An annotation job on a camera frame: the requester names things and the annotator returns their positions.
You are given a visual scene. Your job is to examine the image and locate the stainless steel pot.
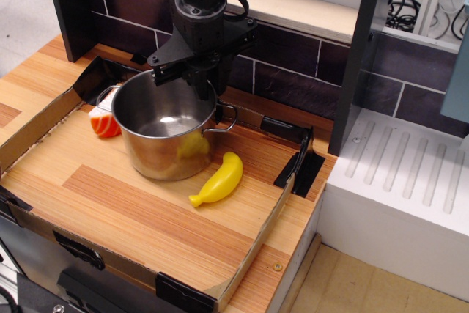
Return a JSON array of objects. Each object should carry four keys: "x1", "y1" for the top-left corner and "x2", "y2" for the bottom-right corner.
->
[{"x1": 97, "y1": 70, "x2": 225, "y2": 181}]

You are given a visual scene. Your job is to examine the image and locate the cardboard fence with black tape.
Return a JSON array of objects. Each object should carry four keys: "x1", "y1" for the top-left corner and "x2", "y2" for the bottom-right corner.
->
[{"x1": 1, "y1": 45, "x2": 336, "y2": 312}]

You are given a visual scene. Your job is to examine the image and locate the yellow toy banana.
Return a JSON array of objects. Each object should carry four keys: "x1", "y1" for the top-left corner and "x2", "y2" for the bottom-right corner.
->
[{"x1": 188, "y1": 152, "x2": 243, "y2": 207}]

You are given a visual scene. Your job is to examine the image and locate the white toy sink drainboard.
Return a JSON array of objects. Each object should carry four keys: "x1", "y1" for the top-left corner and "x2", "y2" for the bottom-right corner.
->
[{"x1": 318, "y1": 110, "x2": 468, "y2": 301}]

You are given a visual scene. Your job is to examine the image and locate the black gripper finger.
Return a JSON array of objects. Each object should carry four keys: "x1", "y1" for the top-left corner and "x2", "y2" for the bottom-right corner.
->
[
  {"x1": 212, "y1": 54, "x2": 235, "y2": 96},
  {"x1": 182, "y1": 69, "x2": 209, "y2": 100}
]

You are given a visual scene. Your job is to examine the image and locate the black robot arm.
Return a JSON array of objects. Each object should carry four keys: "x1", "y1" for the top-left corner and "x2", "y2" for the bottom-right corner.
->
[{"x1": 147, "y1": 0, "x2": 257, "y2": 100}]

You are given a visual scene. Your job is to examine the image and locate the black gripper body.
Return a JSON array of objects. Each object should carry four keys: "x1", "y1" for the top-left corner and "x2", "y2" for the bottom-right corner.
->
[{"x1": 147, "y1": 11, "x2": 257, "y2": 86}]

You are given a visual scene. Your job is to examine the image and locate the dark brick backsplash shelf unit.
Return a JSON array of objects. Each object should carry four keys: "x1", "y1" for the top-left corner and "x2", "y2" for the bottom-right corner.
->
[{"x1": 53, "y1": 0, "x2": 385, "y2": 150}]

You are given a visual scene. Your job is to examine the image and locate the orange salmon sushi toy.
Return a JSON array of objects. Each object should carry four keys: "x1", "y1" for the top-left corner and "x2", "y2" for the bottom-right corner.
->
[{"x1": 88, "y1": 86, "x2": 121, "y2": 138}]

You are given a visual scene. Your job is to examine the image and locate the brass screw in table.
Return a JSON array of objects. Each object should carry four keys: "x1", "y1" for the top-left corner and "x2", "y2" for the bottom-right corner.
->
[{"x1": 272, "y1": 262, "x2": 283, "y2": 272}]

